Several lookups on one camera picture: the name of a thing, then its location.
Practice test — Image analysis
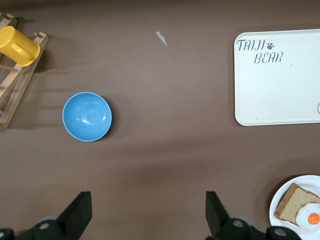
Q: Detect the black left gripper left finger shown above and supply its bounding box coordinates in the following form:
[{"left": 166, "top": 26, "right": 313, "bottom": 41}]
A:
[{"left": 29, "top": 191, "right": 93, "bottom": 240}]

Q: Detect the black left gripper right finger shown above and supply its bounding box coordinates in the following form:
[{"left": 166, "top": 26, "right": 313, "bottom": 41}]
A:
[{"left": 205, "top": 190, "right": 254, "bottom": 240}]

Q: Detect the brown bread slice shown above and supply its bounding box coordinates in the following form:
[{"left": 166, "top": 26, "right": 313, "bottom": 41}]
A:
[{"left": 273, "top": 182, "right": 320, "bottom": 229}]

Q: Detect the toy fried egg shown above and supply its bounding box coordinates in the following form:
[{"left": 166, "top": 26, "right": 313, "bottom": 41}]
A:
[{"left": 295, "top": 202, "right": 320, "bottom": 231}]

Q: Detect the white round plate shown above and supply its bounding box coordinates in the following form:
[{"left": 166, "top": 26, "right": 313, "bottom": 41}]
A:
[{"left": 269, "top": 174, "right": 320, "bottom": 240}]

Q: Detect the blue bowl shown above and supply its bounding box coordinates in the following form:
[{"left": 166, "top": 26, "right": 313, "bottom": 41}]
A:
[{"left": 61, "top": 91, "right": 113, "bottom": 143}]

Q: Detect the wooden peg drying rack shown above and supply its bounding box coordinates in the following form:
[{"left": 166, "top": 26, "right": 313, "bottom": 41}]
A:
[{"left": 0, "top": 12, "right": 50, "bottom": 131}]

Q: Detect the cream bear print tray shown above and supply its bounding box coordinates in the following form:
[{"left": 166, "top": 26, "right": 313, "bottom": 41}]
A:
[{"left": 233, "top": 28, "right": 320, "bottom": 127}]

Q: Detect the yellow plastic mug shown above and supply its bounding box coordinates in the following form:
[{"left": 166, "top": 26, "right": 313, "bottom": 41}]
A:
[{"left": 0, "top": 25, "right": 41, "bottom": 68}]

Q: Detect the small grey paper scrap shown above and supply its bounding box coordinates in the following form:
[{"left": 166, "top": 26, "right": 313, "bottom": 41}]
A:
[{"left": 155, "top": 30, "right": 170, "bottom": 48}]

